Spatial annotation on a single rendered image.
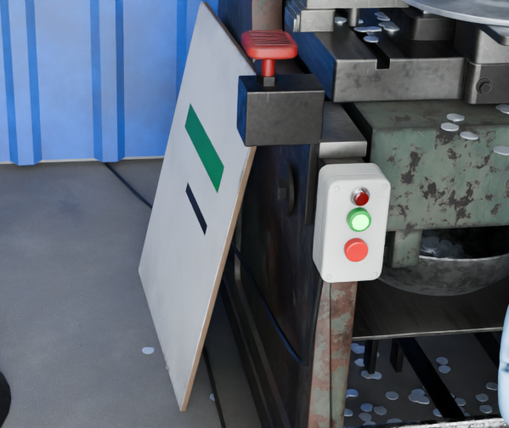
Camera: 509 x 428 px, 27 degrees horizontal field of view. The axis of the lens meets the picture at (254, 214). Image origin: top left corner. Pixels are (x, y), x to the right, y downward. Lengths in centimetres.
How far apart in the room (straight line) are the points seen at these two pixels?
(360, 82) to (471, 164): 18
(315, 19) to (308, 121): 24
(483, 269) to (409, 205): 23
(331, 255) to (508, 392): 41
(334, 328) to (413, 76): 35
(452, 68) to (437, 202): 18
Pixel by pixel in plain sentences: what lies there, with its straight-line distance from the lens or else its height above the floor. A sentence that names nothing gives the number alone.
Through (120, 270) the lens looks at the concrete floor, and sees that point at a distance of 229.
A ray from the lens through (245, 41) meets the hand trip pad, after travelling 126.
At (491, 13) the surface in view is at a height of 78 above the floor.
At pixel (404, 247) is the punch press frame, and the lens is 142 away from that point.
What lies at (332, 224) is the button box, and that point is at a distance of 125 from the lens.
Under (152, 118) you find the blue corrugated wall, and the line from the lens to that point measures 274.
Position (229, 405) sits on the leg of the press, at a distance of 184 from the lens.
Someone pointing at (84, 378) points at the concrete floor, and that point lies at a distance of 196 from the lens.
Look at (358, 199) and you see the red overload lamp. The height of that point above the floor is 61.
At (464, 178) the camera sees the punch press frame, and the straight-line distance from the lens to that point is 140.
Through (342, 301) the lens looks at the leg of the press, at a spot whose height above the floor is 44.
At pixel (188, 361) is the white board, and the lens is 185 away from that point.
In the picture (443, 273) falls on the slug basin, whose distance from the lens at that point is 157.
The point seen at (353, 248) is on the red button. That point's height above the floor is 55.
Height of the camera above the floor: 114
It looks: 27 degrees down
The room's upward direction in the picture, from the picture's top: 3 degrees clockwise
